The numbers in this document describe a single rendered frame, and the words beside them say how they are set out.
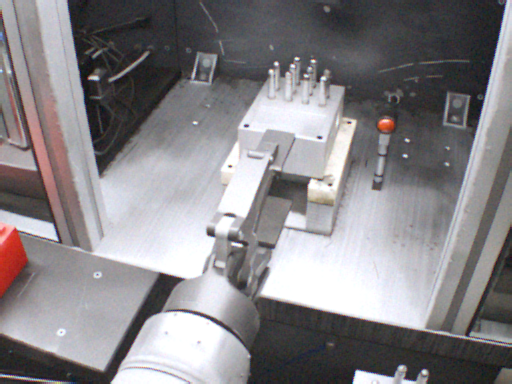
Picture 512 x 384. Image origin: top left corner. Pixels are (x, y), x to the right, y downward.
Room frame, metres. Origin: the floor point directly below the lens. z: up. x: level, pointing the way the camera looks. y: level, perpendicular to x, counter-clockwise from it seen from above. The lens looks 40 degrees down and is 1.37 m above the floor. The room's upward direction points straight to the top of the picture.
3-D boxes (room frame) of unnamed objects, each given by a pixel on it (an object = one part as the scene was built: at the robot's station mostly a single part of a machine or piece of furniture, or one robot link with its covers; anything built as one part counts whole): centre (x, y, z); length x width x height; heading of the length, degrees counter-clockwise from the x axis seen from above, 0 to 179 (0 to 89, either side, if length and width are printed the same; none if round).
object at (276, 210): (0.44, -0.01, 0.96); 0.07 x 0.03 x 0.01; 163
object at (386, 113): (0.56, -0.16, 0.96); 0.03 x 0.03 x 0.12; 73
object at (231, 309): (0.30, 0.03, 1.01); 0.09 x 0.07 x 0.08; 163
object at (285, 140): (0.44, -0.01, 1.05); 0.07 x 0.03 x 0.01; 163
